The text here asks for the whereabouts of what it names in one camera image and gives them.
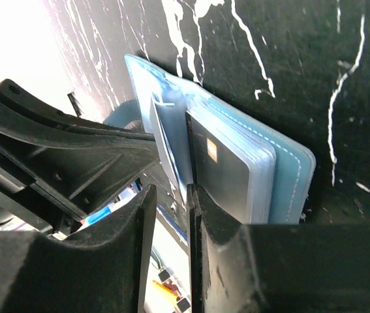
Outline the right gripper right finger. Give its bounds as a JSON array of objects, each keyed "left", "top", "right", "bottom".
[{"left": 187, "top": 184, "right": 370, "bottom": 312}]

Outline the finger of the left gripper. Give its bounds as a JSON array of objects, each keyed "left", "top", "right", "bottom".
[{"left": 0, "top": 79, "right": 158, "bottom": 224}]

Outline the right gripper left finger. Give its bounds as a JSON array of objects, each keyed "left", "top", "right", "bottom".
[{"left": 0, "top": 185, "right": 157, "bottom": 312}]

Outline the blue leather card holder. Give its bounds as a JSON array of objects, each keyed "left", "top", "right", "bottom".
[{"left": 105, "top": 55, "right": 316, "bottom": 224}]

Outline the black credit card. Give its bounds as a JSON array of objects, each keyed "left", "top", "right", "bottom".
[
  {"left": 188, "top": 113, "right": 249, "bottom": 222},
  {"left": 185, "top": 112, "right": 197, "bottom": 184}
]

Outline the black credit card in holder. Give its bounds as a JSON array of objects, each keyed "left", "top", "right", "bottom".
[{"left": 188, "top": 113, "right": 249, "bottom": 222}]

